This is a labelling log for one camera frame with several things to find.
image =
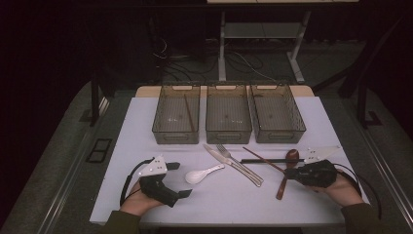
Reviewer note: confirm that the steel knife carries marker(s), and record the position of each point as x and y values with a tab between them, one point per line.
224	161

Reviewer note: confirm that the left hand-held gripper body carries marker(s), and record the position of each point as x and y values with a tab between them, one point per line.
156	188

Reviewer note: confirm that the brown wooden spoon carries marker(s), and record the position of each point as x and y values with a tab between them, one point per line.
292	155

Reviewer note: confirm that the steel fork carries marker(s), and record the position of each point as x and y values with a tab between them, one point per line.
240	165

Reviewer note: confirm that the grey metal desk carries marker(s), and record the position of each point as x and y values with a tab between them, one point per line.
259	30

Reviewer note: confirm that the person's left hand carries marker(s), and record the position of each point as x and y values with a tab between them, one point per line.
138	203

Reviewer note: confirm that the white ceramic spoon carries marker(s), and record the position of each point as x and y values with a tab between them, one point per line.
195	177

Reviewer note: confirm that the white table cover sheet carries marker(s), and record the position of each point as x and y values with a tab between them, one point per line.
211	204

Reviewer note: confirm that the black metal stand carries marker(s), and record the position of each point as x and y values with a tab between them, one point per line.
94	104
362	107

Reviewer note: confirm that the grey translucent bin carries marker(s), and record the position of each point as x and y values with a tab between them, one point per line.
175	136
227	136
279	136

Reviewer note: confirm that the black floor outlet frame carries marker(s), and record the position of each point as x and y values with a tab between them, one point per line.
99	150

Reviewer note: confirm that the aluminium floor rail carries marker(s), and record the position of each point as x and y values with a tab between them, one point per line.
67	175
388	175

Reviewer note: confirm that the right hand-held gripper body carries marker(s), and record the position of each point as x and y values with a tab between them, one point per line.
316	174

